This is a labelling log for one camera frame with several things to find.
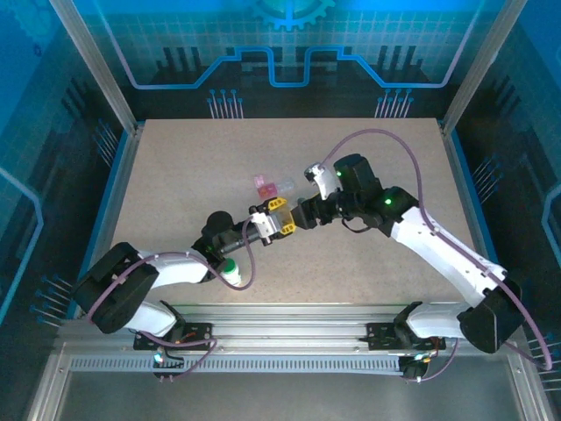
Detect white pill bottle green cap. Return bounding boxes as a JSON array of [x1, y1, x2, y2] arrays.
[[218, 259, 244, 289]]

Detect black power connector block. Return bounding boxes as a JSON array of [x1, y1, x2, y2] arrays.
[[401, 354, 433, 382], [151, 348, 185, 382]]

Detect grey metal shelf panel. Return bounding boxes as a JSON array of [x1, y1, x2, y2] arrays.
[[25, 370, 553, 421]]

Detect aluminium frame beam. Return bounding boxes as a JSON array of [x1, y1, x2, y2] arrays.
[[56, 304, 529, 359]]

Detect aluminium side rail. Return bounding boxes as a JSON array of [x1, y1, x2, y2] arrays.
[[81, 125, 144, 319], [439, 122, 518, 319]]

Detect grey slotted cable duct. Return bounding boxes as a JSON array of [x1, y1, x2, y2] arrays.
[[68, 357, 407, 375]]

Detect aluminium upright post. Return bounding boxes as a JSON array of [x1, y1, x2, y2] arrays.
[[440, 0, 529, 135], [47, 0, 142, 135]]

